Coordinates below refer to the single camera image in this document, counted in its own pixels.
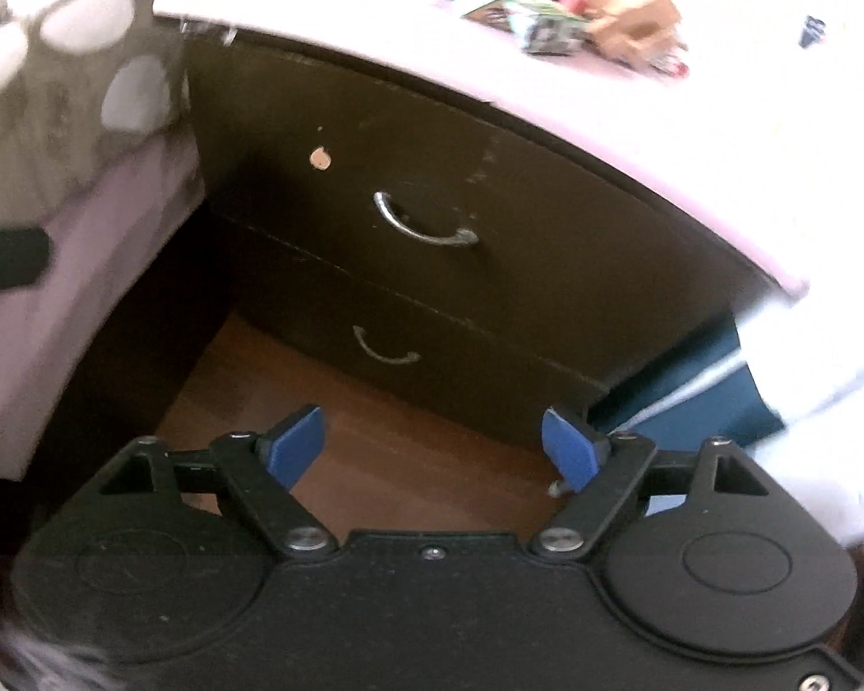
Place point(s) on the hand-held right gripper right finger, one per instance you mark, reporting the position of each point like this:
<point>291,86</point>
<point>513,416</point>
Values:
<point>569,446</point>

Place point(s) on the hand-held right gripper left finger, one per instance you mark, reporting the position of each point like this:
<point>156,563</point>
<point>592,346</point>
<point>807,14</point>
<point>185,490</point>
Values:
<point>299,446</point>

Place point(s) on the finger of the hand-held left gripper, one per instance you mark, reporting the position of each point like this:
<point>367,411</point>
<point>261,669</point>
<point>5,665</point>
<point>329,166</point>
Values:
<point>7,259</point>

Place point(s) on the dark drawer with round sticker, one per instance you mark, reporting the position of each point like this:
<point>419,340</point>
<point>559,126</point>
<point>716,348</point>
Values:
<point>533,245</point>

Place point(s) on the dark plain drawer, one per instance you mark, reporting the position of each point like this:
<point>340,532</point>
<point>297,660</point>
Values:
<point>417,367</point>

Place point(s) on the brown white-spotted blanket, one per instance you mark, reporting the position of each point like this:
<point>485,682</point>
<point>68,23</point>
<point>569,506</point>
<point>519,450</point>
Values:
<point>65,101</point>

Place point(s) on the dark wooden nightstand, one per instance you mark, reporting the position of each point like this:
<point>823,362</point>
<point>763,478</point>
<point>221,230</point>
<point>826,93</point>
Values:
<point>547,266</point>

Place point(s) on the deer print fabric cover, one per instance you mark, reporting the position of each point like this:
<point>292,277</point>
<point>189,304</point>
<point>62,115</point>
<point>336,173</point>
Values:
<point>799,403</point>

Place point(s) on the wooden interlocking puzzle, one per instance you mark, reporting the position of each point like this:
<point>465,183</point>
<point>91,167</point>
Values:
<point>633,14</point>

